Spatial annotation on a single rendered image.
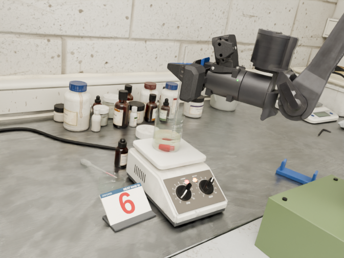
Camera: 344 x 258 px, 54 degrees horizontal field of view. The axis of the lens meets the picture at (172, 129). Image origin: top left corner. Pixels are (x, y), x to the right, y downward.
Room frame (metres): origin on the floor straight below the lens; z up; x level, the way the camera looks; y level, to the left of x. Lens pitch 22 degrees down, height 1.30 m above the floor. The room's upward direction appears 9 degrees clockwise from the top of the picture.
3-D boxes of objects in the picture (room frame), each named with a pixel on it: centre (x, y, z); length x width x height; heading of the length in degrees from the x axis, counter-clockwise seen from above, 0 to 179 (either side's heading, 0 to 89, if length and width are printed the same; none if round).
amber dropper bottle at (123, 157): (0.71, 0.11, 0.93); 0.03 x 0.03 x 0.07
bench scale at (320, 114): (1.40, -0.52, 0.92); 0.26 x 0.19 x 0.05; 36
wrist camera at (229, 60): (0.62, -0.08, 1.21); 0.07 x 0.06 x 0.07; 157
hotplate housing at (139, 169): (0.63, -0.02, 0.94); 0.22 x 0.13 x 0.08; 37
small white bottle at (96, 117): (0.88, 0.21, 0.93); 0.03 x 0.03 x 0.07
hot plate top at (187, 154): (0.65, 0.00, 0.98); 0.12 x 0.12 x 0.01; 37
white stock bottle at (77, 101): (0.88, 0.27, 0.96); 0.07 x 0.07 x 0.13
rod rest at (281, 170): (0.78, -0.33, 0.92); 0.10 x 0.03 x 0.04; 58
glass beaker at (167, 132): (0.65, 0.01, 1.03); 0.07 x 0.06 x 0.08; 132
